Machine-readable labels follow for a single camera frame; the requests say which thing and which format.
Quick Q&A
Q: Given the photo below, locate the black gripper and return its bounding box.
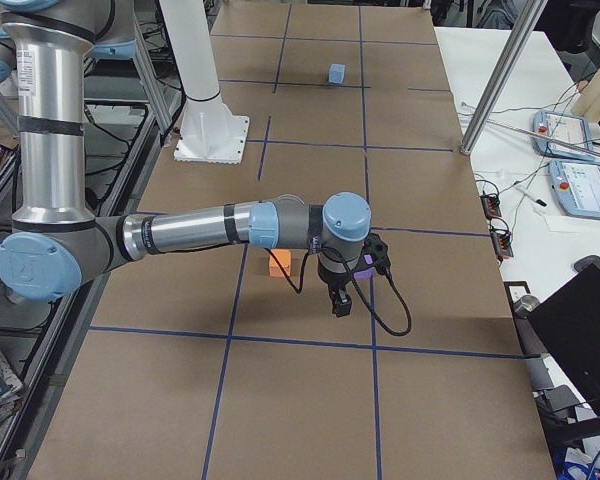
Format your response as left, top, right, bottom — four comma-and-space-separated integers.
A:
318, 253, 352, 317

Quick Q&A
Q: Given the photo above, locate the light blue foam block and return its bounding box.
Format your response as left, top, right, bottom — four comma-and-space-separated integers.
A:
327, 63, 346, 85

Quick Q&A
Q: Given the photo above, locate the purple foam block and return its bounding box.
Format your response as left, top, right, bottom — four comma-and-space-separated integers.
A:
354, 267, 376, 279

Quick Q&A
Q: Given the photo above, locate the orange foam block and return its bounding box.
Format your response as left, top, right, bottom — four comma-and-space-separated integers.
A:
268, 249, 292, 278

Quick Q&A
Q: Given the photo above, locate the lower orange connector box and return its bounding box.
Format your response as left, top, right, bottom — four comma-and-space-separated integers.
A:
490, 229, 514, 260

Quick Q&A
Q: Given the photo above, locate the orange connector box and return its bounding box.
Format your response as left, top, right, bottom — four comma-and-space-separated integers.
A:
480, 193, 501, 220
490, 229, 514, 260

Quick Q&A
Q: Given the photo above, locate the upper orange connector box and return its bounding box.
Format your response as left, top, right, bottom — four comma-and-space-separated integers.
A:
480, 193, 501, 220

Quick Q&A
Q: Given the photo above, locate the steel cup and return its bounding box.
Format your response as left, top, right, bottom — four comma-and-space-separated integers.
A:
513, 294, 541, 319

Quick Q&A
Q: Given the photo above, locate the black monitor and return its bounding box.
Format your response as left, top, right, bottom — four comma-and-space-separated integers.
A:
528, 264, 600, 415

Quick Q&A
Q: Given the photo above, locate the lower teach pendant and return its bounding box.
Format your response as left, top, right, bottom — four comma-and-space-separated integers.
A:
548, 159, 600, 220

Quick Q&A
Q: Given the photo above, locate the teach pendant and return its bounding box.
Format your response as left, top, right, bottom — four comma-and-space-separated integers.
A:
548, 159, 600, 220
533, 110, 594, 161

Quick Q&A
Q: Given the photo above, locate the upper teach pendant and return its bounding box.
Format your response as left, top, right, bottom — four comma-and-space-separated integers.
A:
533, 110, 594, 161

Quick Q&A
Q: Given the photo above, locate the black camera cable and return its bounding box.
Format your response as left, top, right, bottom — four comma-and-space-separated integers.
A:
282, 250, 412, 336

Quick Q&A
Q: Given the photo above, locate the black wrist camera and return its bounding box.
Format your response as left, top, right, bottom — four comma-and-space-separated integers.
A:
363, 233, 391, 276

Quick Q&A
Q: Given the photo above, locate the aluminium frame post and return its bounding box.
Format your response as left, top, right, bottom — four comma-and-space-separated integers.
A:
460, 0, 548, 155

